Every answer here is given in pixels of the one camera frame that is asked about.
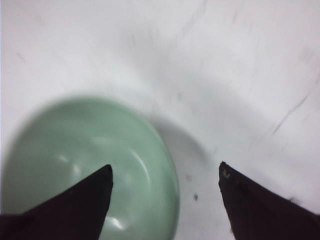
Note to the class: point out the green bowl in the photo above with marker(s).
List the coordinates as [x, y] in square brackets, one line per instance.
[70, 140]

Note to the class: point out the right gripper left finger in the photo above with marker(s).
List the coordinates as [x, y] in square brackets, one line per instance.
[78, 213]

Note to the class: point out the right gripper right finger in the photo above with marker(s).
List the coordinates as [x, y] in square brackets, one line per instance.
[256, 213]

